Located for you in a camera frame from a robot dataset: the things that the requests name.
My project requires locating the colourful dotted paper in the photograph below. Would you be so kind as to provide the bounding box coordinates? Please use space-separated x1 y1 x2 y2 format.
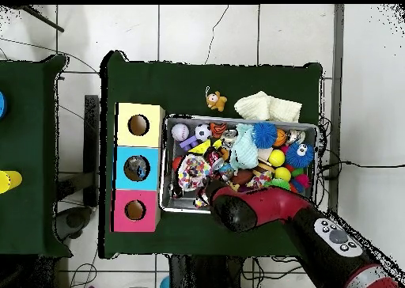
177 153 214 192

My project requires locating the mint green cloth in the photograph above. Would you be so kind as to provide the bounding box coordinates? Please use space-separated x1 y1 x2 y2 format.
229 123 259 171

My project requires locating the cream knitted cloth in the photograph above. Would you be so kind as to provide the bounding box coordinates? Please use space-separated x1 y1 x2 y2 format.
233 90 303 123

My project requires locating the shallow mesh bin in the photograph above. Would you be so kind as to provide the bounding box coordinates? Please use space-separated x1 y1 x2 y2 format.
159 114 320 220

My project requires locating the wooden box with three holes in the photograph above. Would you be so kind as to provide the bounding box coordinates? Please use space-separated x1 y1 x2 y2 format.
108 102 166 233

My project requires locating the yellow cheese wedge toy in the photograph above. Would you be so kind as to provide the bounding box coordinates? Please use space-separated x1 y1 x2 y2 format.
187 138 222 155

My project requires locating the purple plastic toy piece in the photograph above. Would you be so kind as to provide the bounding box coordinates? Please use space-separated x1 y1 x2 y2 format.
179 135 199 152

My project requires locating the small soccer ball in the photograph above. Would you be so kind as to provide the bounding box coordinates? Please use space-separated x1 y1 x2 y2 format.
193 123 212 141

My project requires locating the orange tiger-striped ball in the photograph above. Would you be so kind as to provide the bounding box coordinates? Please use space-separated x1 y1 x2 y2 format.
210 122 228 138

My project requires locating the white baseball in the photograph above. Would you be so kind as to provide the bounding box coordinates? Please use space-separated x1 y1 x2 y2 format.
171 123 190 142

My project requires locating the brown plush monkey toy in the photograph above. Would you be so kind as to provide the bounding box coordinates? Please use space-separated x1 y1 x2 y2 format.
204 85 228 112

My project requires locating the small blue spiky puffer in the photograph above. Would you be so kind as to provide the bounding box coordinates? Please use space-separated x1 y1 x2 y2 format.
252 121 278 149

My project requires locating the plain yellow ball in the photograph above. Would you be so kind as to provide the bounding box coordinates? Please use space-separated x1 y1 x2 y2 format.
267 149 286 168

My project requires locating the yellow tennis ball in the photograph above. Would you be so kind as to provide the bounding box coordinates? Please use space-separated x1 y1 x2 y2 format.
274 166 292 182

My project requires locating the blue spiky puffer toy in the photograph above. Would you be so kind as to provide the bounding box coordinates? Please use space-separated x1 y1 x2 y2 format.
284 141 315 169

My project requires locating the grey round base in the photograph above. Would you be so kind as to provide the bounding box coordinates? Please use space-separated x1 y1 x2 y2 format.
55 206 93 241

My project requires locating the dark green side table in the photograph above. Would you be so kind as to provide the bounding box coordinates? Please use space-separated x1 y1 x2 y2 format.
0 53 74 258

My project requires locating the yellow cylinder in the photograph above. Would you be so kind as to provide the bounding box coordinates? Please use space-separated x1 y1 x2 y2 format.
0 169 23 195

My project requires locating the blue disc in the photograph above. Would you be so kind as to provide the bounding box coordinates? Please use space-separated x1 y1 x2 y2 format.
0 89 8 119

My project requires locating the dark rod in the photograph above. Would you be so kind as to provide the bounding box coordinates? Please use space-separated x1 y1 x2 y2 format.
12 4 66 33

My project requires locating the thin dark cable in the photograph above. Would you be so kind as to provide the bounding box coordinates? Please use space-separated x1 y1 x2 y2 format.
204 4 229 65

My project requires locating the black power cable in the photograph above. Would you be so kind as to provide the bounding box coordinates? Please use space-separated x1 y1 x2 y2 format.
319 159 405 181

